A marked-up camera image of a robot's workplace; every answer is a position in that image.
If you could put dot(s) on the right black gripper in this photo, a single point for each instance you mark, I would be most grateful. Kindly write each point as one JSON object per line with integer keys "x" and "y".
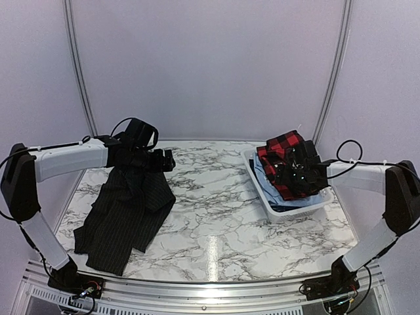
{"x": 281, "y": 172}

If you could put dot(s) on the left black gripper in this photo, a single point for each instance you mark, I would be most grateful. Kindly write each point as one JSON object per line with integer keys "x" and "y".
{"x": 158, "y": 165}

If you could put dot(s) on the white plastic laundry basket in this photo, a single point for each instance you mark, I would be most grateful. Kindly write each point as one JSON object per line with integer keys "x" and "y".
{"x": 277, "y": 217}

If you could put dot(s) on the black pinstriped long sleeve shirt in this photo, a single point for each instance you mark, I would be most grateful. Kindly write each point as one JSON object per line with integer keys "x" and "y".
{"x": 130, "y": 209}

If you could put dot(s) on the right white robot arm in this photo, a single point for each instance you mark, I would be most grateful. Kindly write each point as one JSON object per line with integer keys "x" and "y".
{"x": 394, "y": 186}

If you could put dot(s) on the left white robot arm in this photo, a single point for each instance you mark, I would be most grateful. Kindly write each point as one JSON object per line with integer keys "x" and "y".
{"x": 26, "y": 168}

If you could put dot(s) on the red black plaid shirt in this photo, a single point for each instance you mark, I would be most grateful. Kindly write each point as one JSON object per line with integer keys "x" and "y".
{"x": 273, "y": 152}

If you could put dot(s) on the light blue shirt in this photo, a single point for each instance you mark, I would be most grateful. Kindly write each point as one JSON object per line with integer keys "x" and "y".
{"x": 273, "y": 197}

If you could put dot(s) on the right aluminium frame post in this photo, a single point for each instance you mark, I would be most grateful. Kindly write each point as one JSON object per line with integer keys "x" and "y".
{"x": 338, "y": 59}

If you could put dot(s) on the aluminium frame post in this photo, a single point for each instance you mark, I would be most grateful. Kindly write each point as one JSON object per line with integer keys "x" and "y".
{"x": 338, "y": 59}
{"x": 77, "y": 67}

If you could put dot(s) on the left aluminium frame post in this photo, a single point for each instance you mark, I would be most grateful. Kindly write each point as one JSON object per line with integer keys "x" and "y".
{"x": 77, "y": 67}

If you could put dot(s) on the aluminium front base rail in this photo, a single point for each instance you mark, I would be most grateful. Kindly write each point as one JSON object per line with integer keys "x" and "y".
{"x": 131, "y": 296}

